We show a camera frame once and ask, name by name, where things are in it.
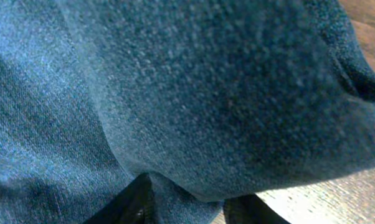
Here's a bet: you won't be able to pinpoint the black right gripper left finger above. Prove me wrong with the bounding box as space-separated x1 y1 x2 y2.
83 174 155 224

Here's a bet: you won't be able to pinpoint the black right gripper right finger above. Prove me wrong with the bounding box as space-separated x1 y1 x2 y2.
223 195 290 224

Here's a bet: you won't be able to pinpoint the blue denim jeans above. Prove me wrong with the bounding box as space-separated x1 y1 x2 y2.
0 0 375 223

